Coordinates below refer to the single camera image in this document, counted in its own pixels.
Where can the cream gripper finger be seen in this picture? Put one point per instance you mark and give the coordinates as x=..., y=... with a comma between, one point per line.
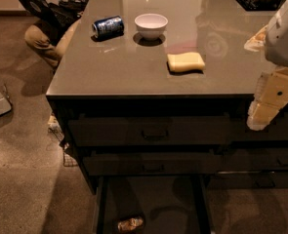
x=260, y=115

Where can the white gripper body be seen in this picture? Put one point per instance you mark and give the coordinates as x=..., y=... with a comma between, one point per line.
x=282, y=39

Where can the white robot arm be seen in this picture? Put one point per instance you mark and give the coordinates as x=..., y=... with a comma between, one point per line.
x=273, y=38

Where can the top right drawer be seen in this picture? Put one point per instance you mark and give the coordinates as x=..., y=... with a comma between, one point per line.
x=276, y=130

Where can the middle right drawer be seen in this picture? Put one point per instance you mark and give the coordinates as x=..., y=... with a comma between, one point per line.
x=257, y=159

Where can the bottom right drawer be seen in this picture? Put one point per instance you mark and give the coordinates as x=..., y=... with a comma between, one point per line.
x=262, y=180

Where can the middle left drawer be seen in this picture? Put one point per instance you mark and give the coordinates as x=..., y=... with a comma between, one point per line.
x=159, y=163

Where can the dark counter cabinet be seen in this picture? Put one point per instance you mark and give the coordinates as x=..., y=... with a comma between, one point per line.
x=128, y=76

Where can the open bottom drawer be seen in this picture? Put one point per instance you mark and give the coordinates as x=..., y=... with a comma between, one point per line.
x=169, y=204

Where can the blue soda can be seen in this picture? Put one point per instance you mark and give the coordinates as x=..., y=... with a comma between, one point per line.
x=108, y=27

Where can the top left drawer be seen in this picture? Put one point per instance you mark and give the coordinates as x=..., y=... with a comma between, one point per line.
x=122, y=131

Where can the yellow sponge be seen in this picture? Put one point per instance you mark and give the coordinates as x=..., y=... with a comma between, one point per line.
x=185, y=62

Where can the white bowl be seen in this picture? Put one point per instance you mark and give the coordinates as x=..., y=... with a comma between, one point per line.
x=150, y=26

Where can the seated person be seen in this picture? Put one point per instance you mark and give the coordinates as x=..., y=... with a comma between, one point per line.
x=50, y=36

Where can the black laptop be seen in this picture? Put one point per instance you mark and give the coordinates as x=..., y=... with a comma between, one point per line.
x=51, y=13

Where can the wire rack on floor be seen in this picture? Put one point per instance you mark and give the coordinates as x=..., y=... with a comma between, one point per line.
x=54, y=128

